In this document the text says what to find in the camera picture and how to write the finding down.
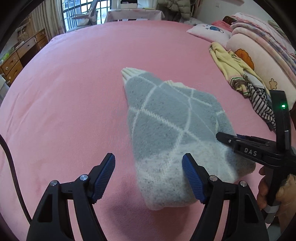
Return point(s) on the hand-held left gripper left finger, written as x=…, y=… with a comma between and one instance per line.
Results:
x=104, y=178

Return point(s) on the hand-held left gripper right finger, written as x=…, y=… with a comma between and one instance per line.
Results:
x=194, y=178

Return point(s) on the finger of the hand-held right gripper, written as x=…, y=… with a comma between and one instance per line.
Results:
x=251, y=153
x=254, y=141

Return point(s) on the grey diamond pattern knit sweater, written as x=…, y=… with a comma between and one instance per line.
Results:
x=171, y=129

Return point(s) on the person's right hand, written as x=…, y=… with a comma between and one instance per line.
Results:
x=261, y=194

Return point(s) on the pink rolled printed blanket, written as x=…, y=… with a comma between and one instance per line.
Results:
x=261, y=60

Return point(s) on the yellow garment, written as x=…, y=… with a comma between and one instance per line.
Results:
x=226, y=64

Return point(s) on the stack of folded blankets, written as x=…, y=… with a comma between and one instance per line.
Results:
x=266, y=30

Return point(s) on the red pink garment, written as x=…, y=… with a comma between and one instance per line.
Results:
x=222, y=23

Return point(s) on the white printed pillow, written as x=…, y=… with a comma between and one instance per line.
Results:
x=208, y=32

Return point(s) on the wooden desk with drawers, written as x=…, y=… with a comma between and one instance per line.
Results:
x=20, y=55

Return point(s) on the light puffer jacket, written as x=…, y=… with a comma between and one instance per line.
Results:
x=178, y=8

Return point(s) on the grey office chair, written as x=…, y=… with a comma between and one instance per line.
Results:
x=85, y=16

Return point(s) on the wicker basket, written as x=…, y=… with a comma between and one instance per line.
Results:
x=22, y=34

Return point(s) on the table with pink cloth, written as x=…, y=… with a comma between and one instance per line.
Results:
x=134, y=15

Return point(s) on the beige window curtain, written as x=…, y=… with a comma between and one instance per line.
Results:
x=48, y=20

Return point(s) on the window with black grille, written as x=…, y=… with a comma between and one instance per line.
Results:
x=69, y=14

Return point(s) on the white box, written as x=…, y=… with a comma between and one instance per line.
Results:
x=129, y=5

